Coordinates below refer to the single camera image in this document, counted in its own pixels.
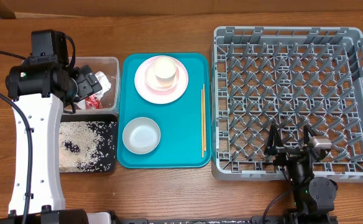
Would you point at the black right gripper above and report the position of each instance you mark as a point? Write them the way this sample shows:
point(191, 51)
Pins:
point(274, 147)

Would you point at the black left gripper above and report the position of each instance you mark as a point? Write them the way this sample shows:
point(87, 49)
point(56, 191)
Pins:
point(87, 81)

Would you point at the red snack wrapper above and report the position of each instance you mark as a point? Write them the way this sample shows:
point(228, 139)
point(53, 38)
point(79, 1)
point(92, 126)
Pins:
point(93, 102)

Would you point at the white bowl with rice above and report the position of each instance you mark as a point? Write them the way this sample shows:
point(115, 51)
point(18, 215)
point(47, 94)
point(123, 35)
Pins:
point(141, 135)

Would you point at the wooden chopstick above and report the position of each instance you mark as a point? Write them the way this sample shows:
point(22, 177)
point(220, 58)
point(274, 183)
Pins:
point(204, 118)
point(202, 126)

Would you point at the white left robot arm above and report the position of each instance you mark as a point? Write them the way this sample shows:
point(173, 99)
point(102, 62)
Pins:
point(38, 90)

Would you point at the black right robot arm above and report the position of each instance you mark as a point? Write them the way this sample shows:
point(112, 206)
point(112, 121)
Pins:
point(313, 196)

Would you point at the clear plastic waste bin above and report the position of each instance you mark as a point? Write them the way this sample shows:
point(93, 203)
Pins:
point(106, 101)

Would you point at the grey dishwasher rack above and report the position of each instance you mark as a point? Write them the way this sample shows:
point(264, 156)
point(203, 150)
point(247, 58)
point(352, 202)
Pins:
point(289, 77)

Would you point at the black plastic tray bin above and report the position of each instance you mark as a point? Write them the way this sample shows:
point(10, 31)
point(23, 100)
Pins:
point(88, 146)

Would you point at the spilled rice grains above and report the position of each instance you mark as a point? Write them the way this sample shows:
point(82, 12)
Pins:
point(82, 146)

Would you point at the white round plate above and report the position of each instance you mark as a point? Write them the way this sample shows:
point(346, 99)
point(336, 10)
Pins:
point(160, 97)

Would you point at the cream cup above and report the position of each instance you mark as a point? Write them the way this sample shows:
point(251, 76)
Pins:
point(165, 71)

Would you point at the teal serving tray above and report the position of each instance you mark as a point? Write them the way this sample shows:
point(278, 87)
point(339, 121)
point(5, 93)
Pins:
point(179, 121)

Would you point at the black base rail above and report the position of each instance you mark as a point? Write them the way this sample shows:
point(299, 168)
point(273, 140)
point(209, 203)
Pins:
point(253, 220)

